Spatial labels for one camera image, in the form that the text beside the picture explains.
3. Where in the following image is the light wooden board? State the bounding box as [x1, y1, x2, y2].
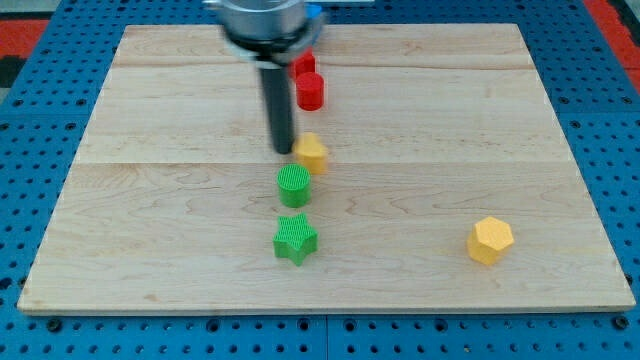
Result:
[18, 24, 635, 316]

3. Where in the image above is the green cylinder block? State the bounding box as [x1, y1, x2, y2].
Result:
[276, 164, 311, 208]

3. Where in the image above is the red cylinder block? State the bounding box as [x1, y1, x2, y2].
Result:
[295, 72, 324, 111]

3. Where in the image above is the green star block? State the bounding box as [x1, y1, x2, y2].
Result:
[272, 213, 318, 266]

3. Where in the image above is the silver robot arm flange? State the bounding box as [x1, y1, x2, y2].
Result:
[204, 0, 326, 69]

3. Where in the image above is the red block behind rod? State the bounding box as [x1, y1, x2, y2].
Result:
[289, 48, 316, 80]

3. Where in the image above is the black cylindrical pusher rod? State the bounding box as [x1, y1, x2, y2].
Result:
[259, 68, 295, 154]

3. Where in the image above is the yellow hexagon block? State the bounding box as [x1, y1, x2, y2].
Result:
[466, 216, 514, 266]

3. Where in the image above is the blue block behind arm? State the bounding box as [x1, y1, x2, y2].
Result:
[305, 4, 322, 19]

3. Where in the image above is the yellow heart block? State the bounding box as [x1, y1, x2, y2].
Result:
[293, 132, 328, 175]

